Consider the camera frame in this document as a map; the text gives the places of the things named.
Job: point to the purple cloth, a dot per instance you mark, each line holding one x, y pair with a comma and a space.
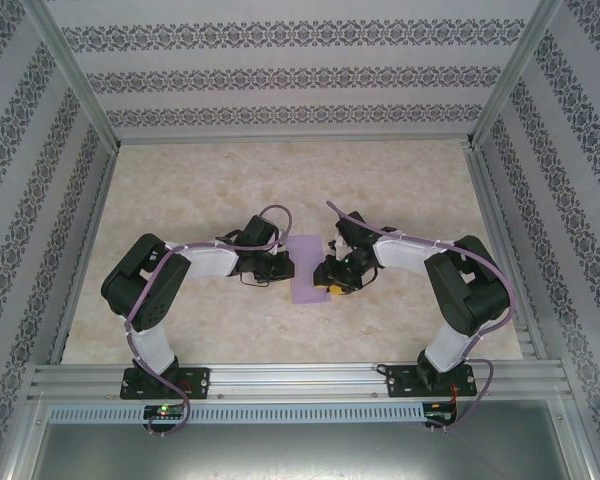
305, 260

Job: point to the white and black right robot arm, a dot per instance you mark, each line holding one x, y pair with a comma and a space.
405, 255

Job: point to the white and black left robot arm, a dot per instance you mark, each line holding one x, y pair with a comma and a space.
210, 265

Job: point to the grey metal sheet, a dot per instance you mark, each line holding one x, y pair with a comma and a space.
300, 450

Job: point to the small circuit board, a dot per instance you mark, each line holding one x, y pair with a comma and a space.
437, 407
162, 411

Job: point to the thin aluminium cross rail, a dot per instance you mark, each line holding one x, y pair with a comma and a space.
290, 139

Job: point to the long aluminium base rail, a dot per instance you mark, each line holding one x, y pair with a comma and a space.
290, 380

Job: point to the aluminium side rail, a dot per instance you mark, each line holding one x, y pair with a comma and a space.
500, 240
87, 250

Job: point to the aluminium frame post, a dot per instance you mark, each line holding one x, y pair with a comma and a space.
75, 80
515, 75

